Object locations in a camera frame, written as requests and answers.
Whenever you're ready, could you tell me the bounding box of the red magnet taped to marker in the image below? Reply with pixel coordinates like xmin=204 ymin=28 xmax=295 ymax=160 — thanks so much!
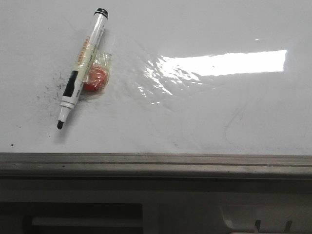
xmin=83 ymin=51 xmax=112 ymax=92

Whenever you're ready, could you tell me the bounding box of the white black whiteboard marker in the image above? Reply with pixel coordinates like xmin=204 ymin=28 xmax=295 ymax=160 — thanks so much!
xmin=57 ymin=8 xmax=109 ymax=130

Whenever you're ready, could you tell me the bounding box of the grey whiteboard tray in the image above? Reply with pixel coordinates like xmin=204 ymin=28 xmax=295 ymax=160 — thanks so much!
xmin=0 ymin=153 xmax=312 ymax=234

